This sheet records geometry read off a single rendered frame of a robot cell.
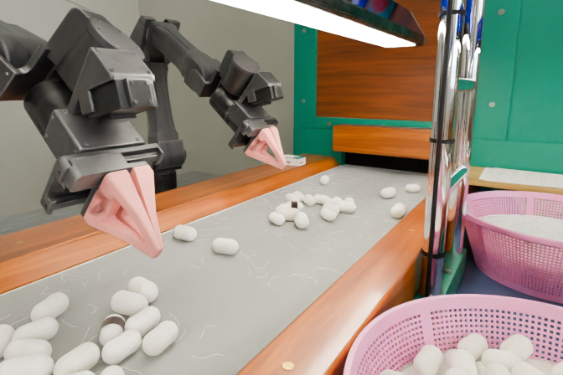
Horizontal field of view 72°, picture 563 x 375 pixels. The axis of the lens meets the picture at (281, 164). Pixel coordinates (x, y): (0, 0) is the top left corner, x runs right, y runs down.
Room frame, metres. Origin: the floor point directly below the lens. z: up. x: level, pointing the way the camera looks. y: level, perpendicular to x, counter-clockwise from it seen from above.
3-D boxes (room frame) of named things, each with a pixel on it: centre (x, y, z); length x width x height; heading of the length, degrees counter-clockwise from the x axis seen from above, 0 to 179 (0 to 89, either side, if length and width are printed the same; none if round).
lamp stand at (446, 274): (0.52, -0.15, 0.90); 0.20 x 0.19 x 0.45; 147
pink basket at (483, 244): (0.56, -0.41, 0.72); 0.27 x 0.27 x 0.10
